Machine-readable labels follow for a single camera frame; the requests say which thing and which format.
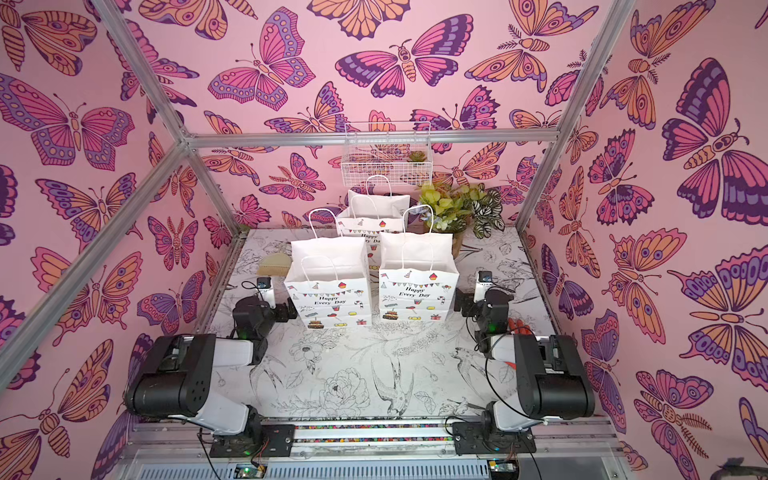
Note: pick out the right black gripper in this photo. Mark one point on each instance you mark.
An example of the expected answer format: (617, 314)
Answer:
(466, 303)

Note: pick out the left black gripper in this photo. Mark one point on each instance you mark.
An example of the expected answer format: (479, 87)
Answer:
(282, 315)

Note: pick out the white paper bag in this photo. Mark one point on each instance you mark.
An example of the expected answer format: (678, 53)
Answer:
(328, 282)
(375, 211)
(417, 276)

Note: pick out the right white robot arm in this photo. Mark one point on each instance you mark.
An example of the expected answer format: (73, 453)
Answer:
(551, 381)

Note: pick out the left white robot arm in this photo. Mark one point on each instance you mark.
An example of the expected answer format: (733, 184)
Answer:
(175, 380)

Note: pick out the red rubber glove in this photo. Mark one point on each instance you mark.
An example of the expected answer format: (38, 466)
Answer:
(518, 326)

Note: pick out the green potted plant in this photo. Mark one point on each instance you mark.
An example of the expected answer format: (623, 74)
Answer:
(454, 210)

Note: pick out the small succulent in basket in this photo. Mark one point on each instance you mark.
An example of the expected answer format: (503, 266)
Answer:
(417, 156)

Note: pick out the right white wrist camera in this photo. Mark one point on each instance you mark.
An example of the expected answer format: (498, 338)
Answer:
(484, 282)

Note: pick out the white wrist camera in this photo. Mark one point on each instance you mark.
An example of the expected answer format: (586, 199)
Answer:
(484, 282)
(266, 291)

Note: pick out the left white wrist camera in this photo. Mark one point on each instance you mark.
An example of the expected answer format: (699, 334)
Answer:
(266, 291)

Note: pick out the white wire wall basket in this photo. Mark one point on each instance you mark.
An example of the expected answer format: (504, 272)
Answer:
(382, 147)

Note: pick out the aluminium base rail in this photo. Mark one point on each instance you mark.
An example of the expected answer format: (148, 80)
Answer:
(417, 448)

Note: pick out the aluminium frame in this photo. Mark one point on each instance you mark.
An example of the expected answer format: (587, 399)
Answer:
(44, 315)

